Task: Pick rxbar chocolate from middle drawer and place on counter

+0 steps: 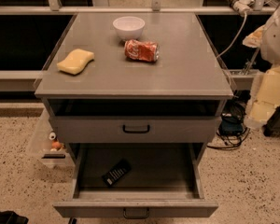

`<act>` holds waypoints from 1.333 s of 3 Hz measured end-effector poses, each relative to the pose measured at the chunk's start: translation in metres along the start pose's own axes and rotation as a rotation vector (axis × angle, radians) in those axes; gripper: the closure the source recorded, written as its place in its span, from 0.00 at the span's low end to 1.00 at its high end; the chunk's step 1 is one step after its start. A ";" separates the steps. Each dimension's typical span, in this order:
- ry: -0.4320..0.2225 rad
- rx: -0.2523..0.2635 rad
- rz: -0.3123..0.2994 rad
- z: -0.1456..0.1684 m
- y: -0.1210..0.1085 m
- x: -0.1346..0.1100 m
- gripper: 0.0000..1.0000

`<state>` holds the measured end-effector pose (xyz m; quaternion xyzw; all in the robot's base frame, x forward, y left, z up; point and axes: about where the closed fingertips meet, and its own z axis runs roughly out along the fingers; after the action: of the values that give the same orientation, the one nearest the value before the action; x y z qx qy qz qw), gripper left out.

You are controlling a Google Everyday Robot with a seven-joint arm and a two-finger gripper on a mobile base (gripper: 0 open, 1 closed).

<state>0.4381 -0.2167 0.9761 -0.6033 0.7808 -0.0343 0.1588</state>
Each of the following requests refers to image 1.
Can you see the closed grey top drawer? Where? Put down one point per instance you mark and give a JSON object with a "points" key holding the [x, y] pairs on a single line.
{"points": [[135, 129]]}

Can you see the crushed red soda can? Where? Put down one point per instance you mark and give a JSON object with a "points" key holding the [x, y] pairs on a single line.
{"points": [[142, 51]]}

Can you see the grey drawer cabinet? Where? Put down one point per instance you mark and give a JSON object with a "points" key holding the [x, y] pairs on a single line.
{"points": [[186, 81]]}

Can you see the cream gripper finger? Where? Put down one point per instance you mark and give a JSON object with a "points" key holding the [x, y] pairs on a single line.
{"points": [[254, 40]]}

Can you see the white bowl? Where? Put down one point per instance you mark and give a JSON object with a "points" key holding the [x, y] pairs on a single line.
{"points": [[129, 27]]}

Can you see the black rxbar chocolate bar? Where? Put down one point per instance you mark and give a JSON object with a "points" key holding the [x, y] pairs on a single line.
{"points": [[116, 173]]}

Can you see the white power strip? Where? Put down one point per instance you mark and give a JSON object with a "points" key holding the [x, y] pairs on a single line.
{"points": [[242, 7]]}

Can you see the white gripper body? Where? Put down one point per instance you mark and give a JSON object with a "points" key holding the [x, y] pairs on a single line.
{"points": [[277, 41]]}

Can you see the black bag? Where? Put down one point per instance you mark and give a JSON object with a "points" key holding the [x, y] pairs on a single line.
{"points": [[10, 217]]}

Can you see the yellow sponge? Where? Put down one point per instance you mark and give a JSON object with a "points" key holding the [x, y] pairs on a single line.
{"points": [[75, 61]]}

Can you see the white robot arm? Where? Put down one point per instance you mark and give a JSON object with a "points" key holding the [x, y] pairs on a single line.
{"points": [[270, 46]]}

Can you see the open grey middle drawer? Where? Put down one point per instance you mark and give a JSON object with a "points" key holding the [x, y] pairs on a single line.
{"points": [[164, 182]]}

